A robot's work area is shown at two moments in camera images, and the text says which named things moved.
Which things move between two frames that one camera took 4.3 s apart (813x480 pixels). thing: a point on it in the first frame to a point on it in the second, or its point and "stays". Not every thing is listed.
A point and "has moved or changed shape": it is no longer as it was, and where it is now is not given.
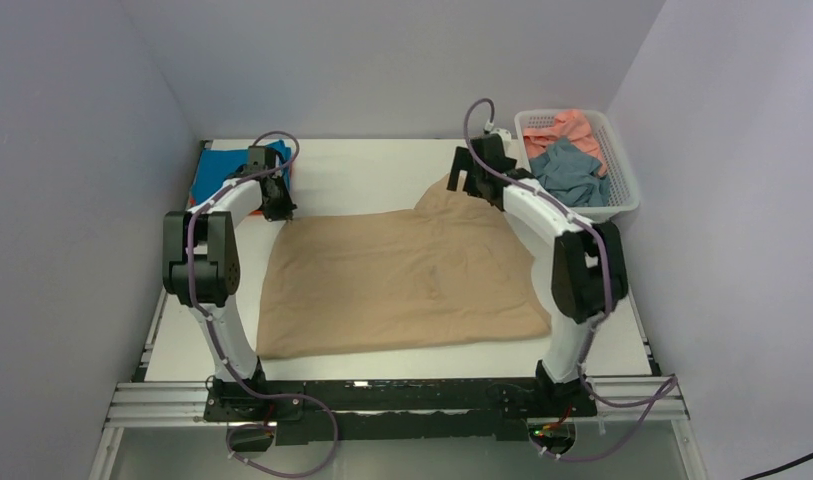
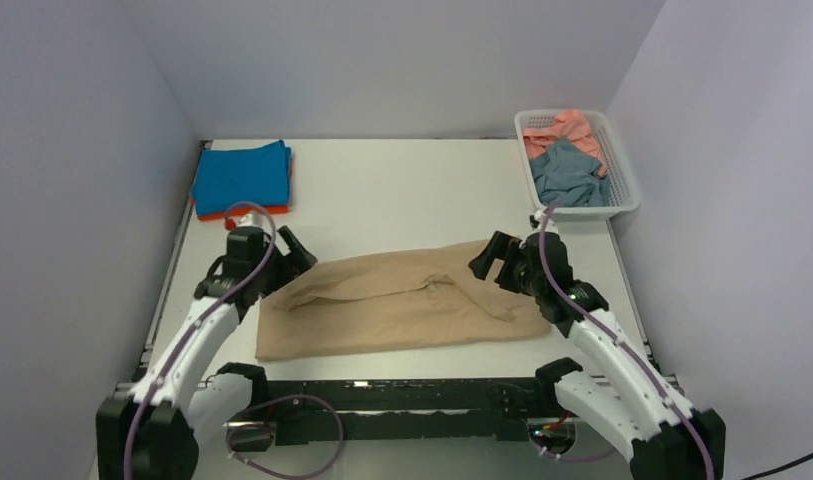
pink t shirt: [572, 126] stays
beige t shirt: [445, 276] has moved or changed shape
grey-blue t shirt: [571, 175] stays
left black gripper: [284, 212] to [290, 264]
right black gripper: [463, 162] to [512, 251]
